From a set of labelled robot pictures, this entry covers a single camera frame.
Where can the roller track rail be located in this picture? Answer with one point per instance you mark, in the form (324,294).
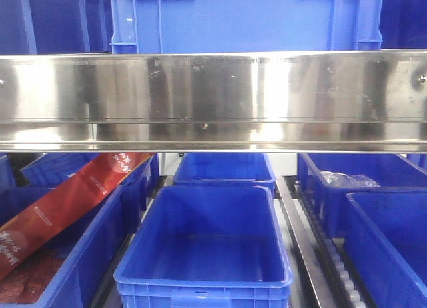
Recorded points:
(323,273)

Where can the blue bin centre front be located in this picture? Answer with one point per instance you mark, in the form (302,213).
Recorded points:
(207,247)

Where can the blue bin centre rear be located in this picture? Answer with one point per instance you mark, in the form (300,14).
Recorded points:
(225,169)

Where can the blue bin left rear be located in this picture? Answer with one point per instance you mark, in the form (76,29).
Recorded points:
(51,169)

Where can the red printed package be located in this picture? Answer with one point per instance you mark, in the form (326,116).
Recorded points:
(62,206)

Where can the dark blue crate upper left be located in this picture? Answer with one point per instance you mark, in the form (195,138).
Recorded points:
(55,26)

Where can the clear plastic bag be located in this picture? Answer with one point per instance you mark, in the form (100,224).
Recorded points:
(342,180)

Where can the dark blue crate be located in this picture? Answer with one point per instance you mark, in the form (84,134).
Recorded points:
(403,24)
(55,26)

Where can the blue bin right front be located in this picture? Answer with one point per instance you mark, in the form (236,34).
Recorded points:
(386,241)

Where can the blue bin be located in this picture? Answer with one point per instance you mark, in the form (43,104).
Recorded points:
(207,247)
(225,169)
(51,169)
(386,241)
(67,270)
(392,172)

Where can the dark blue crate upper right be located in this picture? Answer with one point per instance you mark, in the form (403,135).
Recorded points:
(403,24)

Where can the large blue crate upper shelf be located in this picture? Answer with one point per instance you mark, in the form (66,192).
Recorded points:
(219,26)

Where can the blue bin right rear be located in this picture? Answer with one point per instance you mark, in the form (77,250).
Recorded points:
(392,172)

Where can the stainless steel shelf rail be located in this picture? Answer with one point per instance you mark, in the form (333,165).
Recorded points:
(292,101)

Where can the blue bin left front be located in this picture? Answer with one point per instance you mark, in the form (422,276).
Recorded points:
(67,270)

